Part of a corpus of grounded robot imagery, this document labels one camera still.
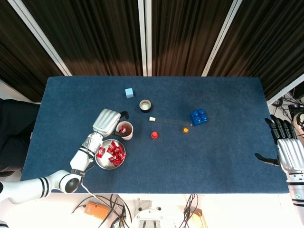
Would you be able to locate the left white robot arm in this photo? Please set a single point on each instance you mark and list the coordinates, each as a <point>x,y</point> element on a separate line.
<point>79,161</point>

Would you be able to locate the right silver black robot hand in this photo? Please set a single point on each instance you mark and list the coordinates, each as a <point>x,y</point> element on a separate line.
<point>291,154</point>

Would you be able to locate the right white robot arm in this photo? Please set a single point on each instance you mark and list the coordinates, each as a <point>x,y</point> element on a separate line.
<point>297,190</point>

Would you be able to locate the orange round disc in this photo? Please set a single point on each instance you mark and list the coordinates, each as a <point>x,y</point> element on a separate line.
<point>185,130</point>

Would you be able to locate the white sneaker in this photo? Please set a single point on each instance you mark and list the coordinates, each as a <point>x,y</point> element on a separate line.
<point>298,121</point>

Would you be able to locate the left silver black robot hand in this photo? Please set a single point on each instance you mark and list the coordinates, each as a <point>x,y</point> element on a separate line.
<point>105,122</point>

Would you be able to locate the black device purple dot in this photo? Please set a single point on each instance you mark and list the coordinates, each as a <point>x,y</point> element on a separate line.
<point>295,108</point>

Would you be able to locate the blue felt table cover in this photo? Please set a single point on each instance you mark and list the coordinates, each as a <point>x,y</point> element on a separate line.
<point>190,161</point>

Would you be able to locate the orange box device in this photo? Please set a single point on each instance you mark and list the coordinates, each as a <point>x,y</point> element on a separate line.
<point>96,210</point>

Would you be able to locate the silver metal plate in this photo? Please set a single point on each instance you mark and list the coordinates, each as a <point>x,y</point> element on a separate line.
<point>104,164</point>

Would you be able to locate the glass test tube white stopper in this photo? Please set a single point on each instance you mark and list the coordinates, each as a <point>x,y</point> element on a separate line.
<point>152,118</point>

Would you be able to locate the blue building block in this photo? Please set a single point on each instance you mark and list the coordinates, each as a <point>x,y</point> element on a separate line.
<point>198,117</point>

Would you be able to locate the black cup brown inside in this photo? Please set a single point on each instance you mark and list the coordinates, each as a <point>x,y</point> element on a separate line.
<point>145,106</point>

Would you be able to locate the tan orange box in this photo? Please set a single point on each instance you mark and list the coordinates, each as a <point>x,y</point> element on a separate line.
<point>198,215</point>

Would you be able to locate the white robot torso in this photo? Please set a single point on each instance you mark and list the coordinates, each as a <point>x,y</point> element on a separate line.
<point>147,218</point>

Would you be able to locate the white frame post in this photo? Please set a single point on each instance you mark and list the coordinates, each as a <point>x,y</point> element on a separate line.
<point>149,35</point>
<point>40,38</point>
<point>285,90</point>
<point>142,35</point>
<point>221,38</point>

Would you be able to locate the light blue cube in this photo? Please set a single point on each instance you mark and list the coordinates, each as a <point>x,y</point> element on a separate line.
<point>129,93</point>

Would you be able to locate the dark brown curtain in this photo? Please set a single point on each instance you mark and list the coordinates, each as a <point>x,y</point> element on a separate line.
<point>19,52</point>
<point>266,42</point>
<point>95,35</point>
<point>185,35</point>

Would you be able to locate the red bottle cap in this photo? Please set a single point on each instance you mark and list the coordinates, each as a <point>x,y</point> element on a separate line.
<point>154,135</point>

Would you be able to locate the white paper cup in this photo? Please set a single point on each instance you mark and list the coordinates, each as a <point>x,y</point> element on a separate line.
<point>128,137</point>

